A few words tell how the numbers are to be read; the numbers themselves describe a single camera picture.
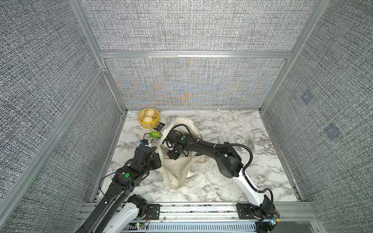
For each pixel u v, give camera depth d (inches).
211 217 28.8
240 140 39.4
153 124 41.9
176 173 33.3
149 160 25.5
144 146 25.5
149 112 43.6
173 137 30.1
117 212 22.5
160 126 41.6
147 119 42.0
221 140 39.4
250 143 38.5
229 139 39.7
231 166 23.0
